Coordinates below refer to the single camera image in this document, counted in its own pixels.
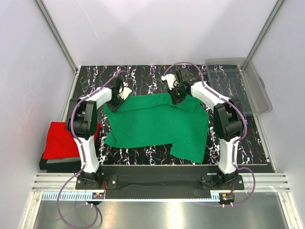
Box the green t shirt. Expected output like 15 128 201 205
103 93 209 164

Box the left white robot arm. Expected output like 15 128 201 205
65 78 131 189

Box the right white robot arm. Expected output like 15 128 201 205
162 68 247 189

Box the black marbled table mat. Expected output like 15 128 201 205
73 65 269 165

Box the clear plastic bin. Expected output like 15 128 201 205
205 58 273 116

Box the red folded t shirt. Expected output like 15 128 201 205
42 121 102 160

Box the grey folded t shirt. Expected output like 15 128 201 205
46 157 80 164

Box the black folded t shirt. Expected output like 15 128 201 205
39 154 81 173

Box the left orange connector box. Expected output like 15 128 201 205
92 192 105 199

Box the orange connector box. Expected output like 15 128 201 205
92 192 105 199
220 192 235 202

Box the right orange connector box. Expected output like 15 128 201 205
220 192 235 202

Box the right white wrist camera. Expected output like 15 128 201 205
161 74 178 90

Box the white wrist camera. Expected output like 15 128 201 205
161 74 178 90
119 87 132 100

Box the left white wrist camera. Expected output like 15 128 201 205
119 87 132 100

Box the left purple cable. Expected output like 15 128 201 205
58 70 129 227

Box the purple cable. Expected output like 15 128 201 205
58 70 129 227
163 62 257 207

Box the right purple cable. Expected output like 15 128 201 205
163 62 257 207

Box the left aluminium frame post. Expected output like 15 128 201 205
34 0 78 74

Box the aluminium frame post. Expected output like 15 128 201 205
247 0 286 62
34 0 78 74

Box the aluminium frame rail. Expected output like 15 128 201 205
32 173 291 191

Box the right aluminium frame post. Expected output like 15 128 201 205
247 0 286 62

